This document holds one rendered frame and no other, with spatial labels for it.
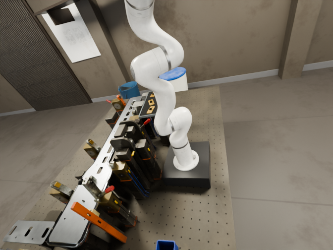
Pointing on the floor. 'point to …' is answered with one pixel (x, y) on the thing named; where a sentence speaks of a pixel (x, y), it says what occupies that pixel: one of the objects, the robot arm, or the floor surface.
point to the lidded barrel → (176, 78)
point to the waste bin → (129, 90)
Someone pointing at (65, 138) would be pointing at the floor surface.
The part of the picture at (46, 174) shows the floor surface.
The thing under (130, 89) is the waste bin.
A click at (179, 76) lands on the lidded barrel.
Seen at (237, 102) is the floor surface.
